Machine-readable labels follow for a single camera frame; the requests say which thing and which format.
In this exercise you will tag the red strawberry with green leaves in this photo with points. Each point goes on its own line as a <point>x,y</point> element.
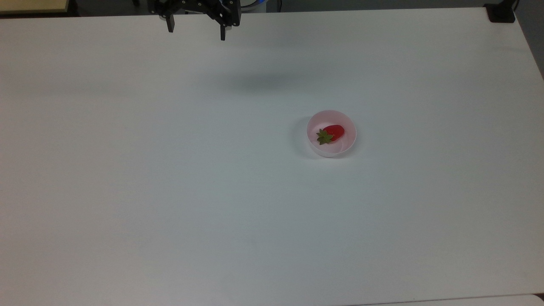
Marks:
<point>330,133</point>

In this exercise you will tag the black table clamp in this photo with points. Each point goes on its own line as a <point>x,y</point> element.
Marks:
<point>500,12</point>

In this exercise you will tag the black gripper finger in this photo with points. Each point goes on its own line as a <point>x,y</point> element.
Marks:
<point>170,23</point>
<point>223,32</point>

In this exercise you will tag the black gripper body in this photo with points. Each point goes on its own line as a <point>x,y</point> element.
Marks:
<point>199,6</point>

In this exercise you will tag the pink plastic bowl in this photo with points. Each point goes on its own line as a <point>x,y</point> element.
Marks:
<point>331,148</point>

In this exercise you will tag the beige wooden table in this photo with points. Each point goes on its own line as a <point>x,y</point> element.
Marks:
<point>32,5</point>

